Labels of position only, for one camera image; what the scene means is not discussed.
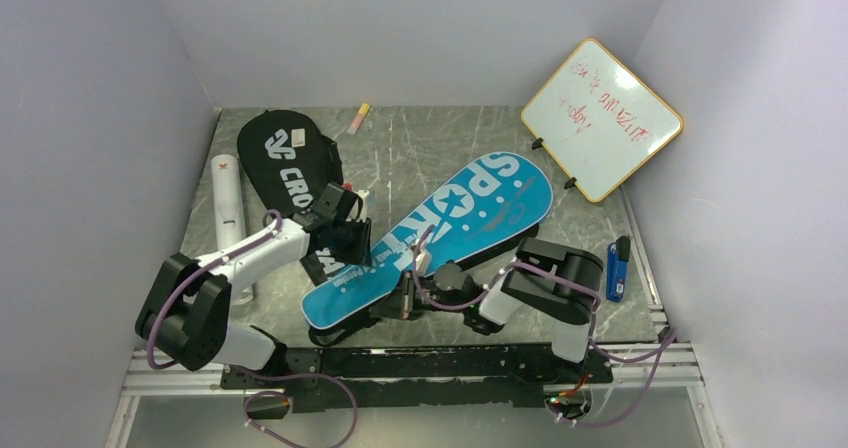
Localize white shuttlecock tube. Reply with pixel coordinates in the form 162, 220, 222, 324
210, 154, 256, 307

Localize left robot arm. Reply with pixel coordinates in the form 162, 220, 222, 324
135, 182, 372, 388

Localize blue black stapler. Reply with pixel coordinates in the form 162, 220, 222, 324
605, 235, 631, 302

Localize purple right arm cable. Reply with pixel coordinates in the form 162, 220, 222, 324
410, 224, 680, 429

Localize black racket cover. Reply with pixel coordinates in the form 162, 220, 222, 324
236, 110, 368, 269

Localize white dry erase board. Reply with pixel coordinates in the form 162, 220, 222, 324
521, 38, 684, 203

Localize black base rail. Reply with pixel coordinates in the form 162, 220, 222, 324
221, 342, 614, 413

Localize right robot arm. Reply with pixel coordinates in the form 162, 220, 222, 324
371, 237, 604, 383

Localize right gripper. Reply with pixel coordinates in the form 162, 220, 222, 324
369, 271, 465, 322

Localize blue racket cover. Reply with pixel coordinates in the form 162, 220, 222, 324
301, 151, 554, 346

